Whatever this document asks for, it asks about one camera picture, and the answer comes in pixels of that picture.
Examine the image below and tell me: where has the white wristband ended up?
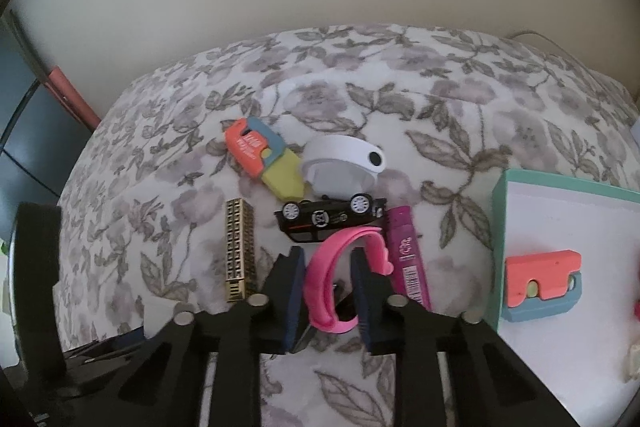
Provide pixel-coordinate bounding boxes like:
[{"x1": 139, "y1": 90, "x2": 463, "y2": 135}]
[{"x1": 301, "y1": 134, "x2": 387, "y2": 202}]

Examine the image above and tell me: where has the teal rimmed white tray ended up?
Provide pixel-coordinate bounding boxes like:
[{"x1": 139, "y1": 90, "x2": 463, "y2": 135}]
[{"x1": 491, "y1": 168, "x2": 640, "y2": 427}]

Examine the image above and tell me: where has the orange blue yellow toy knife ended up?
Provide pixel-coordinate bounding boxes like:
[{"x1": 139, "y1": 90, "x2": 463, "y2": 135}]
[{"x1": 224, "y1": 117, "x2": 307, "y2": 202}]

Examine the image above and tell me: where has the magenta tube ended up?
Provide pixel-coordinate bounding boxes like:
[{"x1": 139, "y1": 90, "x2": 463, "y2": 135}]
[{"x1": 387, "y1": 204, "x2": 432, "y2": 312}]

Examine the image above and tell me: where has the grey floral blanket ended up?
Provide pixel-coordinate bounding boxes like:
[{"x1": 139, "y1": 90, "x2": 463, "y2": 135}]
[{"x1": 55, "y1": 24, "x2": 640, "y2": 427}]

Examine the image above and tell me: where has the black toy car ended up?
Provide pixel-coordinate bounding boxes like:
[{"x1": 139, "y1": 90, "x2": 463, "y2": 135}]
[{"x1": 274, "y1": 193, "x2": 388, "y2": 244}]

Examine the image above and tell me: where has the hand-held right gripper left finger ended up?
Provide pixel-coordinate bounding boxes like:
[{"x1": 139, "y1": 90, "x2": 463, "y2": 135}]
[{"x1": 117, "y1": 247, "x2": 307, "y2": 427}]

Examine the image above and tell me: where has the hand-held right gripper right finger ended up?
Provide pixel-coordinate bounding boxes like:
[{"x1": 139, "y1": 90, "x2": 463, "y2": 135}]
[{"x1": 350, "y1": 247, "x2": 581, "y2": 427}]

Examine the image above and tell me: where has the pink and blue toy block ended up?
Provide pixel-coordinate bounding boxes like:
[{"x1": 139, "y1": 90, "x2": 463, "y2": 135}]
[{"x1": 501, "y1": 249, "x2": 585, "y2": 323}]

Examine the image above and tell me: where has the dark flat screen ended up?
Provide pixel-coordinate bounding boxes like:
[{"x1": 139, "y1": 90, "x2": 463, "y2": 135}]
[{"x1": 0, "y1": 7, "x2": 96, "y2": 248}]

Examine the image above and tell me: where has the pink foam roll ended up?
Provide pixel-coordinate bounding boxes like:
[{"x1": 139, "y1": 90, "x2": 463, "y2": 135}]
[{"x1": 45, "y1": 66, "x2": 105, "y2": 132}]

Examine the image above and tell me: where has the gold harmonica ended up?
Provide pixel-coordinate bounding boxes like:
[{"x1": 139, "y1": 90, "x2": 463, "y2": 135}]
[{"x1": 222, "y1": 198, "x2": 258, "y2": 303}]

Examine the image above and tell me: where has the pink kids watch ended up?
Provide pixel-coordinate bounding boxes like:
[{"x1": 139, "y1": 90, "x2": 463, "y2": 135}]
[{"x1": 304, "y1": 228, "x2": 391, "y2": 334}]

